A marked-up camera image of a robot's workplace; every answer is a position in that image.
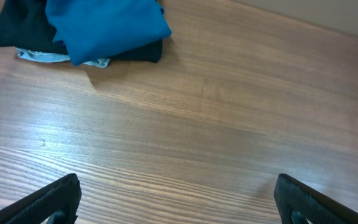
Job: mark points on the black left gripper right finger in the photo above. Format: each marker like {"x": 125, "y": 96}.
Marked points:
{"x": 298, "y": 203}

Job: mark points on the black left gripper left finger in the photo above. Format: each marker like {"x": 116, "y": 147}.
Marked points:
{"x": 56, "y": 203}

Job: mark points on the blue polo shirt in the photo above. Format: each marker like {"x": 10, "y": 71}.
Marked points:
{"x": 93, "y": 29}

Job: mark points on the folded light grey garment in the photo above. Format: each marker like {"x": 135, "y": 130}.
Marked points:
{"x": 43, "y": 57}

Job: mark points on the folded dark green garment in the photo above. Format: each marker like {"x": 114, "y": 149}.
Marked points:
{"x": 24, "y": 24}

